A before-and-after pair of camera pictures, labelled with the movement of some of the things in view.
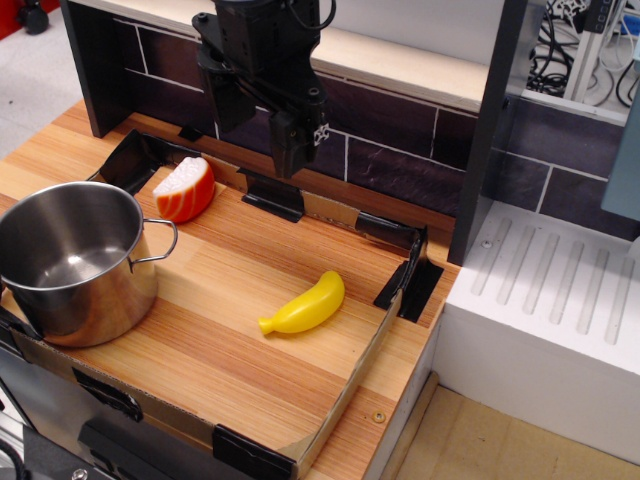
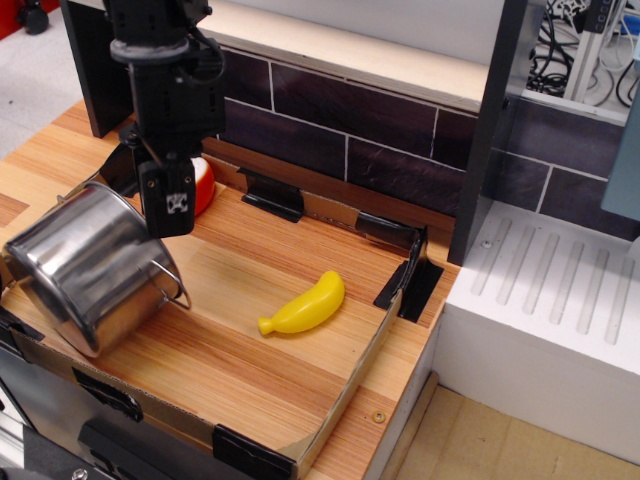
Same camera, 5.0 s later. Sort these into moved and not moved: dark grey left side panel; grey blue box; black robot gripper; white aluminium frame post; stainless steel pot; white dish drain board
Moved: stainless steel pot; black robot gripper
Not moved: dark grey left side panel; white dish drain board; white aluminium frame post; grey blue box
